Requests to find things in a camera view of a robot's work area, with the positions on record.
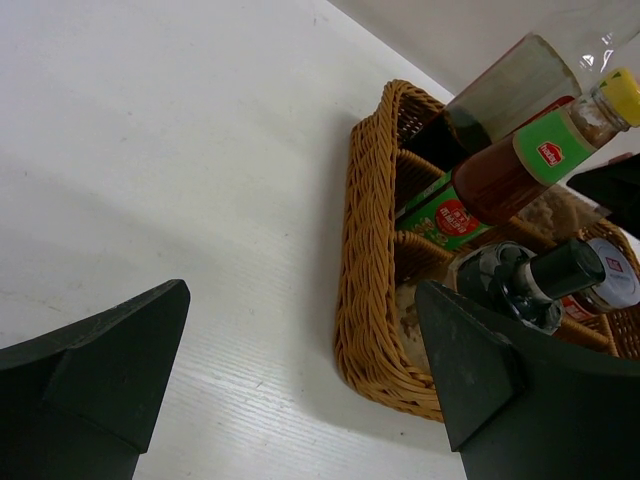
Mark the brown wicker divided tray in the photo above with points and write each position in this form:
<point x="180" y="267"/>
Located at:
<point x="382" y="178"/>

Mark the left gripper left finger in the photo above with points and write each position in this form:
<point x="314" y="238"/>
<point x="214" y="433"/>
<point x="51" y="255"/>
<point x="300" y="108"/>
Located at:
<point x="82" y="401"/>

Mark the dark sauce bottle black cap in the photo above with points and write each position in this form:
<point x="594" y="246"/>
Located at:
<point x="525" y="83"/>

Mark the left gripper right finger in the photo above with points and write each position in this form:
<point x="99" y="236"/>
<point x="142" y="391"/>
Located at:
<point x="518" y="404"/>

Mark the black cap spice jar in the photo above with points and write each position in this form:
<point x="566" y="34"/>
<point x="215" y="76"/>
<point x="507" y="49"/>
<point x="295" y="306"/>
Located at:
<point x="513" y="281"/>

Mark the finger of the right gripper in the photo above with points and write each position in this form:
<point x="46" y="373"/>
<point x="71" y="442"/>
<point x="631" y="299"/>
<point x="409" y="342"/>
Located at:
<point x="615" y="188"/>

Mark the red chili sauce bottle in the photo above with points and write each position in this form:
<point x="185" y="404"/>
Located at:
<point x="492" y="186"/>

